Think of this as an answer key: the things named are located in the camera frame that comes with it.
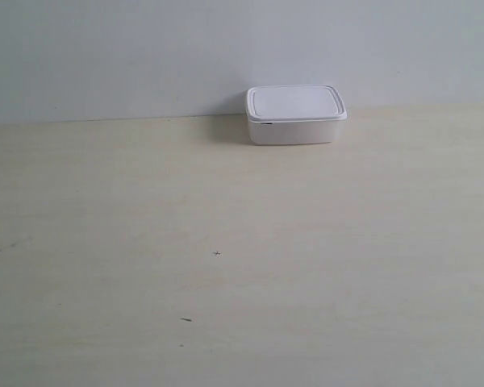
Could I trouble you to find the white lidded plastic container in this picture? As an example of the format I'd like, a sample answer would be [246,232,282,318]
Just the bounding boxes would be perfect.
[245,85,348,146]

